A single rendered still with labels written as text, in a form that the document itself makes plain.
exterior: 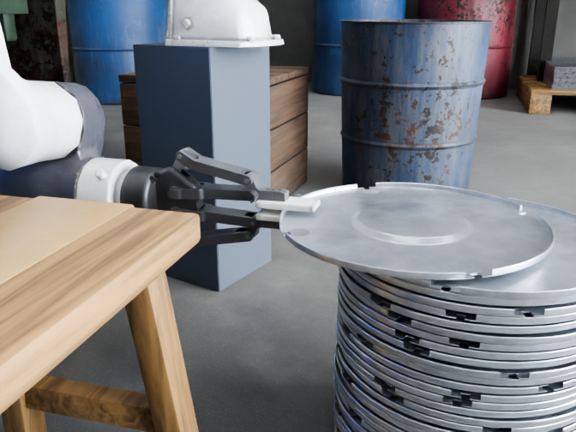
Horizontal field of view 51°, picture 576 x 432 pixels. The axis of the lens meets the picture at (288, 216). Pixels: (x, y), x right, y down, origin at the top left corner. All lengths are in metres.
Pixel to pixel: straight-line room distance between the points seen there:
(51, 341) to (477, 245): 0.41
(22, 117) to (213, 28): 0.46
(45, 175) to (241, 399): 0.39
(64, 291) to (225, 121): 0.70
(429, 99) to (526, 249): 1.04
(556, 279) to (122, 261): 0.38
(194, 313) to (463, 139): 0.95
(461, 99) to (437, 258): 1.13
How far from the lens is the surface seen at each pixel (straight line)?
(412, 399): 0.61
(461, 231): 0.65
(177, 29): 1.12
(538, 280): 0.59
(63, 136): 0.76
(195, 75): 1.07
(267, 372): 0.93
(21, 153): 0.73
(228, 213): 0.72
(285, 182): 1.68
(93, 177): 0.77
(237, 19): 1.06
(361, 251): 0.59
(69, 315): 0.41
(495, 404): 0.60
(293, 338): 1.01
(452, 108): 1.67
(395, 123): 1.65
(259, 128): 1.18
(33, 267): 0.49
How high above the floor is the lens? 0.51
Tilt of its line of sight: 19 degrees down
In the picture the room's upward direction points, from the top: straight up
